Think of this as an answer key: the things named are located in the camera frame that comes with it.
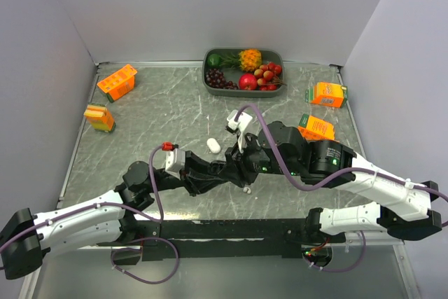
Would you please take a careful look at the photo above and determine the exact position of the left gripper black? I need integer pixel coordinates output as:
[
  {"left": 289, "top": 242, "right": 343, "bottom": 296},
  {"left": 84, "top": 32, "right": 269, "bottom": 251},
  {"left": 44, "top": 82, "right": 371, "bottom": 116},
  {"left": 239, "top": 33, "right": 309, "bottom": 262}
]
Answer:
[{"left": 146, "top": 150, "right": 227, "bottom": 196}]

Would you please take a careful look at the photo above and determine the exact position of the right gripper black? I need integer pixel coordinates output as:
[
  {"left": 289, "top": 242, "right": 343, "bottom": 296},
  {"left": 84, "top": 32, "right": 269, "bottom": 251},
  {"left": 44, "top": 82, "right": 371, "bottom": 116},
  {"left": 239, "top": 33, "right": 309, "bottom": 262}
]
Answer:
[{"left": 218, "top": 129, "right": 300, "bottom": 186}]

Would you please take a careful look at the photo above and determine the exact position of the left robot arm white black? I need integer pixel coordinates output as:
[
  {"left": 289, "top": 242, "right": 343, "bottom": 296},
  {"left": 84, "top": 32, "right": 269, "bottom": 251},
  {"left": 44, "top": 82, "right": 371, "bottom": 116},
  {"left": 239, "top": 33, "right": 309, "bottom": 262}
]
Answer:
[{"left": 1, "top": 149, "right": 229, "bottom": 280}]

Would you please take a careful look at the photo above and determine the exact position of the orange flat box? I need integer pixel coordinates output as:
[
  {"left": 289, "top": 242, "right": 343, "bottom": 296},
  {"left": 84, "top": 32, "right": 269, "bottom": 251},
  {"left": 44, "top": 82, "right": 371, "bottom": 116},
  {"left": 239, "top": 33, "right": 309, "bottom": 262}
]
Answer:
[{"left": 298, "top": 113, "right": 335, "bottom": 141}]

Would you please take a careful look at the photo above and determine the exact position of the red apple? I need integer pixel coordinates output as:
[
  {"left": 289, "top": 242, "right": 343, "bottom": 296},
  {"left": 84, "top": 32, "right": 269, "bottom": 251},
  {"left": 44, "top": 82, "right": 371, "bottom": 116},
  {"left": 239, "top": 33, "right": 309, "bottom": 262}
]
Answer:
[{"left": 238, "top": 74, "right": 258, "bottom": 91}]

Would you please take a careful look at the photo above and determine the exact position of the red lychee bunch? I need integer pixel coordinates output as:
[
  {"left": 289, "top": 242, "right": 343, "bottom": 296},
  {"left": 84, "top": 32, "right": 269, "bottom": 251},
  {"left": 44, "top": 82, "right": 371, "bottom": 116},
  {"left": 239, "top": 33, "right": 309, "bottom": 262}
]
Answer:
[{"left": 253, "top": 62, "right": 286, "bottom": 91}]

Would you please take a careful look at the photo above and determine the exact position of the dark grape bunch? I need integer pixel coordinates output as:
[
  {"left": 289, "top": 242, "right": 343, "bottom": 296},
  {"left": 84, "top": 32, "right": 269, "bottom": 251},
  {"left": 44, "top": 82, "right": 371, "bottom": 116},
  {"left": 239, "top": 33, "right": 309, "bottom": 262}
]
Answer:
[{"left": 204, "top": 68, "right": 238, "bottom": 90}]

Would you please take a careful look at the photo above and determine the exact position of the grey fruit tray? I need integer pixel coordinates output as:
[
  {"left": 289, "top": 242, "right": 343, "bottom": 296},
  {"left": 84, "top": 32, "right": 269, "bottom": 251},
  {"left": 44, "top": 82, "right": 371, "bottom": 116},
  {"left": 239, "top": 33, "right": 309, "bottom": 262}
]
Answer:
[{"left": 202, "top": 48, "right": 286, "bottom": 98}]

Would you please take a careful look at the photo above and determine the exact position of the orange pineapple toy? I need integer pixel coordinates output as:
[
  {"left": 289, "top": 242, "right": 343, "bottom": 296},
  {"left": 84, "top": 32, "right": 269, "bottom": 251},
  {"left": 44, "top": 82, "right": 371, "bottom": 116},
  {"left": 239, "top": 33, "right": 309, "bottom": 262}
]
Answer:
[{"left": 220, "top": 49, "right": 263, "bottom": 72}]

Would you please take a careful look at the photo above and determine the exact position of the green lime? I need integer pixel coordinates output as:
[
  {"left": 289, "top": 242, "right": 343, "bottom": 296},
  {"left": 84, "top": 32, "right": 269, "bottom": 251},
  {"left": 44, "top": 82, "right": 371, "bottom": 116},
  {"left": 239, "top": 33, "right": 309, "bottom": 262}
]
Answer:
[{"left": 206, "top": 53, "right": 221, "bottom": 68}]

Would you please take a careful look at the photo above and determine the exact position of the orange green box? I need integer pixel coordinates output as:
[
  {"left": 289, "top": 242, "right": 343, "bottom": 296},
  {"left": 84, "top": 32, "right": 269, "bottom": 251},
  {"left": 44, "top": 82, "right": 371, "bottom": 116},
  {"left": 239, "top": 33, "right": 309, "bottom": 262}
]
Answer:
[{"left": 305, "top": 82, "right": 348, "bottom": 109}]

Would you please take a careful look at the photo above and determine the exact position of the orange yellow carton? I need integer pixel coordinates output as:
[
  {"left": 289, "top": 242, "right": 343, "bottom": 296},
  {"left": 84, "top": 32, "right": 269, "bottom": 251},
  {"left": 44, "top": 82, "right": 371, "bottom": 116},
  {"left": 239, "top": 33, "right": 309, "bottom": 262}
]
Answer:
[{"left": 83, "top": 104, "right": 116, "bottom": 133}]

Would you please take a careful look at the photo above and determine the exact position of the orange juice carton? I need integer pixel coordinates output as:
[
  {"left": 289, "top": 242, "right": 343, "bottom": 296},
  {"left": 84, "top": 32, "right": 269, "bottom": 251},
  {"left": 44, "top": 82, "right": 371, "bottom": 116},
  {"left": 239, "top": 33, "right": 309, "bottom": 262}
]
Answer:
[{"left": 97, "top": 64, "right": 137, "bottom": 103}]

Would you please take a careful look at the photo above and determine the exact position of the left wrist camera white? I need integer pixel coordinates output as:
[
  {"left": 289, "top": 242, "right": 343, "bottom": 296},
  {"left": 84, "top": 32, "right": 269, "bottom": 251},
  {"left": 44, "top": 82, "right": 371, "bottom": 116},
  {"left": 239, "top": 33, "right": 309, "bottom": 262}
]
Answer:
[{"left": 162, "top": 142, "right": 186, "bottom": 179}]

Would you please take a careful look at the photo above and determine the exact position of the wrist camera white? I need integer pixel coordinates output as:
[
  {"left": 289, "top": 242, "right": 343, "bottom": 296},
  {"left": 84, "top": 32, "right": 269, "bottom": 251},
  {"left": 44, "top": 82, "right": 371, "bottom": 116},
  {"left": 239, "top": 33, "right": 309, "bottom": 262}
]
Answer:
[
  {"left": 162, "top": 142, "right": 186, "bottom": 179},
  {"left": 225, "top": 110, "right": 253, "bottom": 153}
]

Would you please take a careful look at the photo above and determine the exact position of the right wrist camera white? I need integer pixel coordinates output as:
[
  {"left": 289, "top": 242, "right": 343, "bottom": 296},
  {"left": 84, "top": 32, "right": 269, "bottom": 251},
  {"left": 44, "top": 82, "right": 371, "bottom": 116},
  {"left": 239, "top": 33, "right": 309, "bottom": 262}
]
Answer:
[{"left": 225, "top": 110, "right": 253, "bottom": 153}]

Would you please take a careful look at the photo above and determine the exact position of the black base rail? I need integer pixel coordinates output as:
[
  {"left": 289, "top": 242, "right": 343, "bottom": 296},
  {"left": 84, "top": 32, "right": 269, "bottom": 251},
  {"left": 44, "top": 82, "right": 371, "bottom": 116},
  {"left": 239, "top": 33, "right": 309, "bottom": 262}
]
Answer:
[{"left": 96, "top": 218, "right": 351, "bottom": 263}]

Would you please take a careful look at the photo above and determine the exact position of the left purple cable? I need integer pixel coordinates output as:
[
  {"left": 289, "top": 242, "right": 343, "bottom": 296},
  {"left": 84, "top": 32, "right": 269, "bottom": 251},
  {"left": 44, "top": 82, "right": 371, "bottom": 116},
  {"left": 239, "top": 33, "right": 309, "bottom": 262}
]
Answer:
[{"left": 0, "top": 144, "right": 181, "bottom": 284}]

